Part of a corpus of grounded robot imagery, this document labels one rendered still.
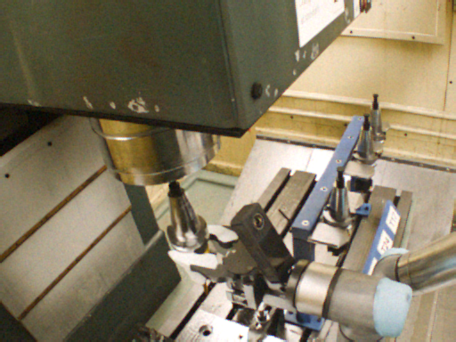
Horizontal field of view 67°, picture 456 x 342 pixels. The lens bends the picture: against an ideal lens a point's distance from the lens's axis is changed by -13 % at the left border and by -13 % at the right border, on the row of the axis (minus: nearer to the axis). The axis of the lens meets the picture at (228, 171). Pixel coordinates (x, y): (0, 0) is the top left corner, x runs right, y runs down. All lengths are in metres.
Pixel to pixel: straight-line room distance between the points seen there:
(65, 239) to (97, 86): 0.71
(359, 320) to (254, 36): 0.38
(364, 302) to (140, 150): 0.33
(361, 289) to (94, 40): 0.41
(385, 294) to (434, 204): 1.02
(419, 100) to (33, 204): 1.26
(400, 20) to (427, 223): 0.72
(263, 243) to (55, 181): 0.56
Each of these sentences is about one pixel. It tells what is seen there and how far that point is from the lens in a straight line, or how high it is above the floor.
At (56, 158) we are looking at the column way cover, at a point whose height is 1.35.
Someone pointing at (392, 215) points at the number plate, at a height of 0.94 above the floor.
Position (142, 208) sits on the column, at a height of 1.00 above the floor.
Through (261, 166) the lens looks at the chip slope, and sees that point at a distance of 1.67.
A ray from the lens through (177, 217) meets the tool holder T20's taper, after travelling 0.57.
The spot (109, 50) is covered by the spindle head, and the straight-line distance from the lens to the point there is 0.31.
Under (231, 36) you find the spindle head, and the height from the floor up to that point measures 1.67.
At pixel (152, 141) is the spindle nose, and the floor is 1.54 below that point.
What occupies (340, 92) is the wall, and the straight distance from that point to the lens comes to 1.51.
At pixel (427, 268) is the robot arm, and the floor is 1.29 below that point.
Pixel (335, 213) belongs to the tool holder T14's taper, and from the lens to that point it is 0.75.
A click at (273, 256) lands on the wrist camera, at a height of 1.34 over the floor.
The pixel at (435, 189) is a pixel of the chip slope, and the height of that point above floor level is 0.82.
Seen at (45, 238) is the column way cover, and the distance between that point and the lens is 0.97.
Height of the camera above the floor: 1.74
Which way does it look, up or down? 34 degrees down
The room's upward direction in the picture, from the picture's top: 11 degrees counter-clockwise
